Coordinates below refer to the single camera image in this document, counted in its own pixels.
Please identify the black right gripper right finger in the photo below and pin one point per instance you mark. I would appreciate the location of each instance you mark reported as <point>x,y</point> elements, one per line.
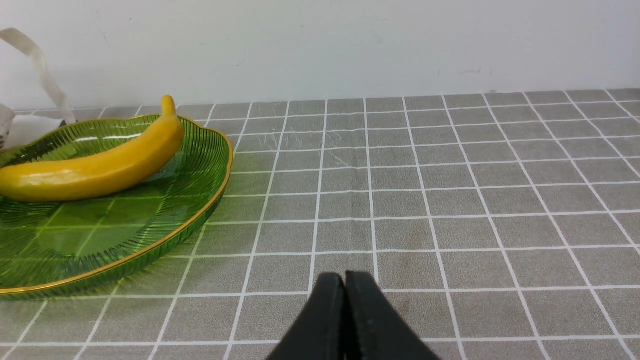
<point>375,329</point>

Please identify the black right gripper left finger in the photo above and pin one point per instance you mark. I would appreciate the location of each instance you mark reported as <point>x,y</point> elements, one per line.
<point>316,333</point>

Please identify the grey checkered tablecloth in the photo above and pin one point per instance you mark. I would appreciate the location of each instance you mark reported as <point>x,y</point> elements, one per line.
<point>500,226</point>

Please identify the yellow banana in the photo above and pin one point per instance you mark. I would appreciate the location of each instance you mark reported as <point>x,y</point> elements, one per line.
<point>102,174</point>

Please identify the green glass leaf plate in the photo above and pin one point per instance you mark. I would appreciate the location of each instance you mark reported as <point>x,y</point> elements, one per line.
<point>57,249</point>

